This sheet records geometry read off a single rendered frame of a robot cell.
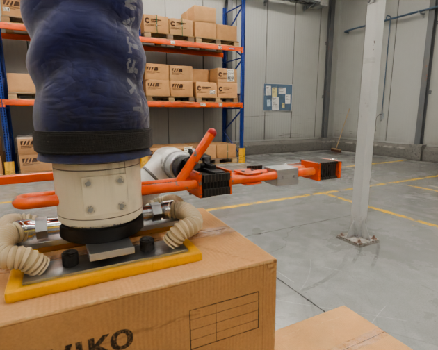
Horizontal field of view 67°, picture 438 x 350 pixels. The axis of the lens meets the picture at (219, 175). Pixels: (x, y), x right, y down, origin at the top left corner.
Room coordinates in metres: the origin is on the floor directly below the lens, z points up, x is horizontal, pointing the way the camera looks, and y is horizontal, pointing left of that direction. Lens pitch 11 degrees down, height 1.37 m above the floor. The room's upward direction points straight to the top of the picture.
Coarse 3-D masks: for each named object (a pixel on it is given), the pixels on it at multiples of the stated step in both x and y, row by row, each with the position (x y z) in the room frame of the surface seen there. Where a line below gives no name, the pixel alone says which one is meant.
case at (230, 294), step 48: (192, 240) 0.73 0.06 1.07; (240, 240) 0.72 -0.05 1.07; (0, 288) 0.52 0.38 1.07; (96, 288) 0.52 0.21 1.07; (144, 288) 0.52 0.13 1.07; (192, 288) 0.55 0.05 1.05; (240, 288) 0.59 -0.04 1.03; (0, 336) 0.43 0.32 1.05; (48, 336) 0.45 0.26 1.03; (96, 336) 0.48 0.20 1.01; (144, 336) 0.51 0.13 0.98; (192, 336) 0.55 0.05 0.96; (240, 336) 0.59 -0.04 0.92
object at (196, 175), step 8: (200, 168) 0.82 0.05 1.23; (216, 168) 0.83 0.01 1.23; (224, 168) 0.79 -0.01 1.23; (192, 176) 0.77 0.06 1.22; (200, 176) 0.73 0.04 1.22; (208, 176) 0.73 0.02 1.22; (216, 176) 0.74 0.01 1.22; (224, 176) 0.75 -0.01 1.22; (200, 184) 0.73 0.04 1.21; (208, 184) 0.74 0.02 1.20; (216, 184) 0.75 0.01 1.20; (224, 184) 0.76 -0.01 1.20; (192, 192) 0.77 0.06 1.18; (200, 192) 0.73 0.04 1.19; (208, 192) 0.73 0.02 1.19; (216, 192) 0.74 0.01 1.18; (224, 192) 0.75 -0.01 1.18
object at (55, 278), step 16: (144, 240) 0.61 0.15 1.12; (64, 256) 0.55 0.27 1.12; (80, 256) 0.60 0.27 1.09; (128, 256) 0.59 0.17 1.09; (144, 256) 0.59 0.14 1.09; (160, 256) 0.60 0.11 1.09; (176, 256) 0.60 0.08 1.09; (192, 256) 0.61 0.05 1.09; (16, 272) 0.54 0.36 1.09; (48, 272) 0.53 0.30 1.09; (64, 272) 0.53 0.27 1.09; (80, 272) 0.54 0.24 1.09; (96, 272) 0.54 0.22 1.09; (112, 272) 0.55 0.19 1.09; (128, 272) 0.56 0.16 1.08; (144, 272) 0.57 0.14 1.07; (16, 288) 0.49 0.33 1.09; (32, 288) 0.49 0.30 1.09; (48, 288) 0.50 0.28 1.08; (64, 288) 0.51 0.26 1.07
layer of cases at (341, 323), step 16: (304, 320) 1.20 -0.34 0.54; (320, 320) 1.20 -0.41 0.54; (336, 320) 1.20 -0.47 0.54; (352, 320) 1.20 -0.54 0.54; (288, 336) 1.10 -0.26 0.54; (304, 336) 1.10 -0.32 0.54; (320, 336) 1.10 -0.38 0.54; (336, 336) 1.10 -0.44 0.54; (352, 336) 1.10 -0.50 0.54; (368, 336) 1.10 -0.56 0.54; (384, 336) 1.10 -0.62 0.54
